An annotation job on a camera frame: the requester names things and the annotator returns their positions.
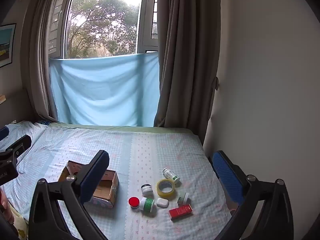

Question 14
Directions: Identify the clear yellowish tape roll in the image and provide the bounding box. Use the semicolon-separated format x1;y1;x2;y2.
156;179;176;200

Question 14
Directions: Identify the black lid white jar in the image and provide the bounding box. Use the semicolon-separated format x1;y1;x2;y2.
141;184;153;197

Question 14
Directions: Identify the green mattress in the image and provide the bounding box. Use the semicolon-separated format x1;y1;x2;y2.
47;122;192;135

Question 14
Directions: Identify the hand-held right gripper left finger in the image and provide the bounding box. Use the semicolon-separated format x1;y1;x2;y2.
28;150;110;240

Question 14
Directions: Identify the person's left hand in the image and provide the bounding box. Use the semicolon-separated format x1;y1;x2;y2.
0;188;12;213

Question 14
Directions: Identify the cardboard box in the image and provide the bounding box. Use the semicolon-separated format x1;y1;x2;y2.
58;160;120;208

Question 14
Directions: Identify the window with grey frame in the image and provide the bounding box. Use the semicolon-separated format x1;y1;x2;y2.
47;0;160;60

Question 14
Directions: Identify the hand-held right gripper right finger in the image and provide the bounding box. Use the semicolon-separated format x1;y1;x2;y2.
212;150;294;240

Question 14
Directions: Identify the red lid jar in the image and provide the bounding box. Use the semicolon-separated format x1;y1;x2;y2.
128;197;141;209

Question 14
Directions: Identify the red carton box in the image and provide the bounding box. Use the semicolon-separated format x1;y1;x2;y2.
168;204;194;221

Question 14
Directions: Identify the white bottle green label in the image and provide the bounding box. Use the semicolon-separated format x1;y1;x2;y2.
162;168;181;185

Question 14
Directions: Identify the light blue hanging cloth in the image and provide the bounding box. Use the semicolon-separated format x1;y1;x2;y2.
49;52;160;127

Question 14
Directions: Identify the brown curtain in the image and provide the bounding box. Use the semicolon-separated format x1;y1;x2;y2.
24;0;78;123
153;0;221;145

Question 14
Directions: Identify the white jar green band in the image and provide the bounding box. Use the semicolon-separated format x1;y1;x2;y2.
139;197;156;212

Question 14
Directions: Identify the checked floral bed sheet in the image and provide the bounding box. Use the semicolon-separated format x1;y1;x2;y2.
0;124;233;240

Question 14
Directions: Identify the small white green jar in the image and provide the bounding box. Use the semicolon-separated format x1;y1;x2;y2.
177;192;190;205

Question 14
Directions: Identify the framed wall picture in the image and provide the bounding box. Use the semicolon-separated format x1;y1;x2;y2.
0;23;17;68

